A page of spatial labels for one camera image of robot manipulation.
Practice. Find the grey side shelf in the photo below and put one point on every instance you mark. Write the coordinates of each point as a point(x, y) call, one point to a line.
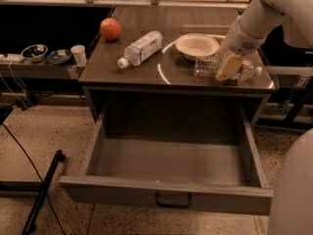
point(41, 70)

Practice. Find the clear crinkled water bottle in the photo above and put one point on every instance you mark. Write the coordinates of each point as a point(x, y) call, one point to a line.
point(209, 65)

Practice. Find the orange round fruit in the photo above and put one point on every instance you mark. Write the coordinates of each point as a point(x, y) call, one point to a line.
point(110, 29)

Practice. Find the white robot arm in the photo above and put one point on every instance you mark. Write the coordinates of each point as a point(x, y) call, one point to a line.
point(250, 30)

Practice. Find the white bowl with contents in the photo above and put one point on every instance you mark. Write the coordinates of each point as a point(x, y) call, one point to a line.
point(35, 53)

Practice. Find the black metal stand leg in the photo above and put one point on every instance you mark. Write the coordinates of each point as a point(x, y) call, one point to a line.
point(29, 226)

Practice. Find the dark blue bowl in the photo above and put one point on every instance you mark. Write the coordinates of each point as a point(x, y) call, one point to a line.
point(59, 57)

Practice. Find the dark wooden cabinet counter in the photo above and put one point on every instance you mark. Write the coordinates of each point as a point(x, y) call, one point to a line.
point(167, 69)

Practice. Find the white power strip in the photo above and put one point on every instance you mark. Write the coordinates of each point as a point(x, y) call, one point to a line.
point(11, 58)

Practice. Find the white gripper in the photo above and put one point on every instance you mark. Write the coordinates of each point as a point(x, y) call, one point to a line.
point(242, 40)

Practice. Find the white paper cup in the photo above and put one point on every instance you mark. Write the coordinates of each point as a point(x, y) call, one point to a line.
point(78, 52)

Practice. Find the white labelled water bottle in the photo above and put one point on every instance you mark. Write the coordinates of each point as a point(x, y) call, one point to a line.
point(141, 50)

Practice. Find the open grey wooden drawer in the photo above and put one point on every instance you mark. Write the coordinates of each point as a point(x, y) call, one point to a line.
point(206, 151)

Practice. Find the white paper bowl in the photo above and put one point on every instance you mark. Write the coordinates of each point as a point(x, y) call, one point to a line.
point(195, 45)

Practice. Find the black drawer handle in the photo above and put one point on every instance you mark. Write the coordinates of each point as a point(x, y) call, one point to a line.
point(173, 200)

